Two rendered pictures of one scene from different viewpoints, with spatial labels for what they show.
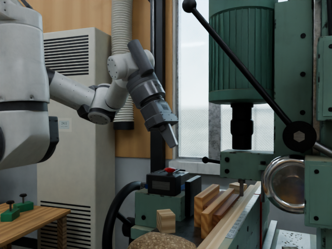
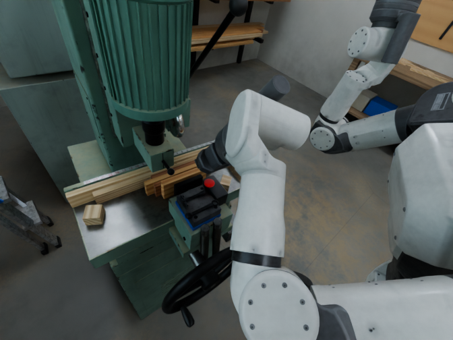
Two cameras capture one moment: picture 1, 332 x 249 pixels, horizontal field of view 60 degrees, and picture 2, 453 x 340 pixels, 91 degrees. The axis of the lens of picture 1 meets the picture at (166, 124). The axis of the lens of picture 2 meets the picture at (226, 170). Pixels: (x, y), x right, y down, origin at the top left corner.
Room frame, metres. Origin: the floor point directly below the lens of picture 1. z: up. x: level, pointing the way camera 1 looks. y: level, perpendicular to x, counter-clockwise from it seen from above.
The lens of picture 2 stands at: (1.13, 0.15, 1.50)
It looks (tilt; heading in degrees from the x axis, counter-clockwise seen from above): 46 degrees down; 199
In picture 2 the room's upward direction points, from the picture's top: 14 degrees clockwise
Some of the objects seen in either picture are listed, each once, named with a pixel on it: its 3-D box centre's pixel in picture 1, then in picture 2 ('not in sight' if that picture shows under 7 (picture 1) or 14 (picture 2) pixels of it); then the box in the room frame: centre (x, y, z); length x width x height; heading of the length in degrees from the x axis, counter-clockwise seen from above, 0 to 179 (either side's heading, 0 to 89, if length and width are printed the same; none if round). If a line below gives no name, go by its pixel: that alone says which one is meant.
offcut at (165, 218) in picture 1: (165, 221); (224, 183); (0.65, 0.00, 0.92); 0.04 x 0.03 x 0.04; 16
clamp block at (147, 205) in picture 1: (168, 204); (199, 214); (0.80, -0.01, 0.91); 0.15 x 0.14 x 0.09; 154
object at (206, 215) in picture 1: (220, 209); (181, 175); (0.71, -0.14, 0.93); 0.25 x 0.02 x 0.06; 154
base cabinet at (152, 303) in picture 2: not in sight; (154, 229); (0.71, -0.31, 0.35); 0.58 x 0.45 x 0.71; 64
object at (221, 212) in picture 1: (227, 212); (179, 172); (0.70, -0.15, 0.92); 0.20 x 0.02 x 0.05; 154
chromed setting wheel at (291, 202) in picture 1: (293, 184); (174, 121); (0.59, -0.26, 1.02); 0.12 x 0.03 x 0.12; 64
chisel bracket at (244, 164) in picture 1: (249, 167); (154, 148); (0.75, -0.22, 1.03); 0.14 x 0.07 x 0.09; 64
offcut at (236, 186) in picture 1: (237, 188); (94, 214); (0.97, -0.24, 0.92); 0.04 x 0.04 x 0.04; 40
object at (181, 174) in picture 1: (166, 179); (203, 200); (0.80, 0.00, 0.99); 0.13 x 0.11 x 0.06; 154
